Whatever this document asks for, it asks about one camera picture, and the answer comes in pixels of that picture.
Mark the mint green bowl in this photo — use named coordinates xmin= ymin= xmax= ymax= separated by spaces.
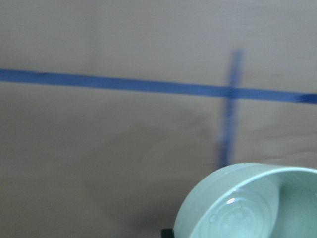
xmin=173 ymin=163 xmax=317 ymax=238

